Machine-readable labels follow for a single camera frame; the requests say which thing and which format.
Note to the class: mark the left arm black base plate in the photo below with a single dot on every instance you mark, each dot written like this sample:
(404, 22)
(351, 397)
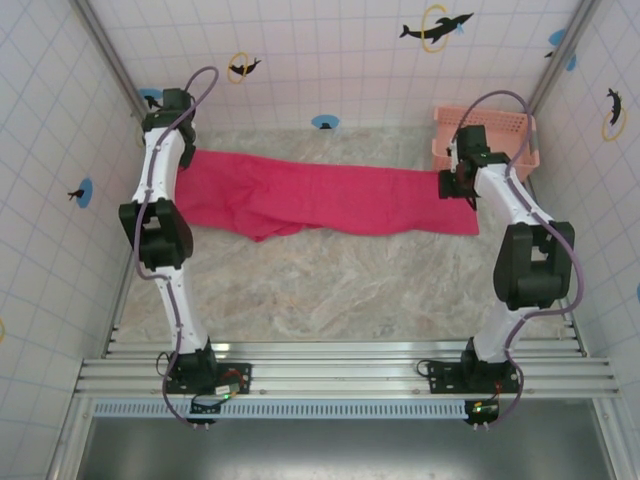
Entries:
(240, 375)

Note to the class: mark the blue circle shark sticker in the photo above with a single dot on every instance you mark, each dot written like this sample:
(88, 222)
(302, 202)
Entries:
(150, 97)

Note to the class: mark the pink plastic basket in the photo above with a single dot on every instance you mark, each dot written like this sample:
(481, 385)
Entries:
(500, 122)

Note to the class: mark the aluminium corner post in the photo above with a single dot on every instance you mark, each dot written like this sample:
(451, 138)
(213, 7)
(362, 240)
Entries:
(565, 50)
(107, 45)

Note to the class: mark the left aluminium corner post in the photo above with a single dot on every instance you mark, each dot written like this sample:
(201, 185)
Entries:
(107, 45)

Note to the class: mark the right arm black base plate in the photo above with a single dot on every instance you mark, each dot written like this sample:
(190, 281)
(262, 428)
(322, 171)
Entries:
(442, 375)

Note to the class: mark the aluminium rail frame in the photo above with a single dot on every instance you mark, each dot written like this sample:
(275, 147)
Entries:
(325, 372)

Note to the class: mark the blue oval fish sticker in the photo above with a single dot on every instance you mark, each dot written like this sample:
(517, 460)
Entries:
(325, 121)

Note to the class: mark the blue patch corner sticker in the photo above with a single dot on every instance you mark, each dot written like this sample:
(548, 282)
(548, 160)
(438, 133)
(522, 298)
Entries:
(557, 37)

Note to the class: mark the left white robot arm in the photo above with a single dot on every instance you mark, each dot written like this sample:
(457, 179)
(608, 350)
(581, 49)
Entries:
(160, 165)

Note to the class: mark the pink towel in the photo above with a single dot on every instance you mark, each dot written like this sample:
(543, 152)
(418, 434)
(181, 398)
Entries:
(325, 195)

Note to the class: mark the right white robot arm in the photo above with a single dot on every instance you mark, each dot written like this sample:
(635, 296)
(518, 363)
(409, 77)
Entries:
(505, 195)

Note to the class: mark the right aluminium corner post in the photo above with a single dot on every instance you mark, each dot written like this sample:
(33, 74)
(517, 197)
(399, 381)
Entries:
(565, 50)

